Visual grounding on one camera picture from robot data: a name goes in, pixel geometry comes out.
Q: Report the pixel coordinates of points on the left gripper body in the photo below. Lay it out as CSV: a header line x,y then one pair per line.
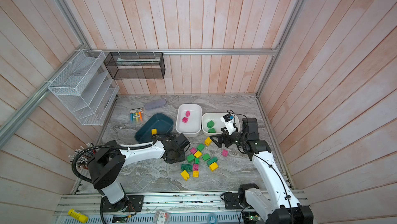
x,y
179,156

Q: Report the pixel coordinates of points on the green long lego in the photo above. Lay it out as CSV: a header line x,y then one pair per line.
x,y
212,160

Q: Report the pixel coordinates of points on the red pencil cup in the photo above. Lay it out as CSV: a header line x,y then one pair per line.
x,y
83,160

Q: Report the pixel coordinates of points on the black mesh basket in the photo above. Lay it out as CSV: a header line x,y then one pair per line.
x,y
135,65

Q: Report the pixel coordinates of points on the rainbow colour card pack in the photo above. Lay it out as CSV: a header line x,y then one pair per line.
x,y
136,115

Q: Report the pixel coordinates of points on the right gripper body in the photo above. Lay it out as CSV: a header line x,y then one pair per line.
x,y
236,138

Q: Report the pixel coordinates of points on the yellow lego centre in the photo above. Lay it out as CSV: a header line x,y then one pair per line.
x,y
197,154

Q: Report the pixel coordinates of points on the yellow lego near bins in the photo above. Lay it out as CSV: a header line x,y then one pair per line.
x,y
207,141

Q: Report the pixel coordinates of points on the teal plastic bin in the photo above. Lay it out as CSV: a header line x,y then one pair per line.
x,y
162,123

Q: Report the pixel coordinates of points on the green lego top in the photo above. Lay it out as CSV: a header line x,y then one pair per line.
x,y
210,124

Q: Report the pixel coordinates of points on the white bin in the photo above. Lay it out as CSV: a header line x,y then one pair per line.
x,y
214,117
194,114

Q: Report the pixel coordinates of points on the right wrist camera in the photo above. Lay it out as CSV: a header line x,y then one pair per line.
x,y
229,121

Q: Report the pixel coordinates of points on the yellow lego right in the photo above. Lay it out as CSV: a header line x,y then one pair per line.
x,y
213,166

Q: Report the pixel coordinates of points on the grey fabric pouch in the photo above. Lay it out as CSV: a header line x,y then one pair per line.
x,y
155,104

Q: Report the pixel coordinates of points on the green lego centre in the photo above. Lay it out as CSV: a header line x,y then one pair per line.
x,y
206,157

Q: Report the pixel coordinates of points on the pink lego far right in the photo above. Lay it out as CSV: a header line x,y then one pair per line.
x,y
225,152

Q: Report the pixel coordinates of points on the white bin middle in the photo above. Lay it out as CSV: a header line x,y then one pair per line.
x,y
194,114

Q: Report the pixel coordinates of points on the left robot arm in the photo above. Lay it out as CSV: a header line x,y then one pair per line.
x,y
100,165

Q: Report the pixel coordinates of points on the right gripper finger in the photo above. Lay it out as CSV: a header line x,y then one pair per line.
x,y
220,143
217,137

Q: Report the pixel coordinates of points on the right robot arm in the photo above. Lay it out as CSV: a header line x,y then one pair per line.
x,y
280,206

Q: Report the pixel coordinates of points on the white wire mesh shelf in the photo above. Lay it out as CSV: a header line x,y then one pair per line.
x,y
84,89

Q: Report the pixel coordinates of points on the yellow lego front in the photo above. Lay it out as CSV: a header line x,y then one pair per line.
x,y
185,175

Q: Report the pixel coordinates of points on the dark green flat lego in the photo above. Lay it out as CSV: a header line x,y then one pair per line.
x,y
187,167

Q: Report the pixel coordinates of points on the white bin right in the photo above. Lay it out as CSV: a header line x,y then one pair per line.
x,y
214,117

